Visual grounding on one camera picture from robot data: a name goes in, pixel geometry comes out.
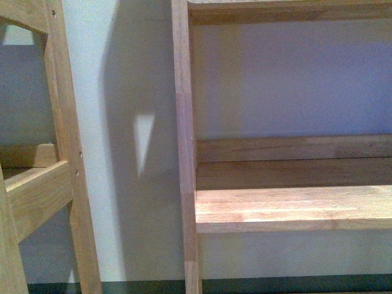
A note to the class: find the wooden shelf unit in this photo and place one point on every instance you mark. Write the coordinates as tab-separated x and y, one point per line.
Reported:
273	184

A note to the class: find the wooden ladder shelf frame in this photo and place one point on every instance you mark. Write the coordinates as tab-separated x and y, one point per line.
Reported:
37	181

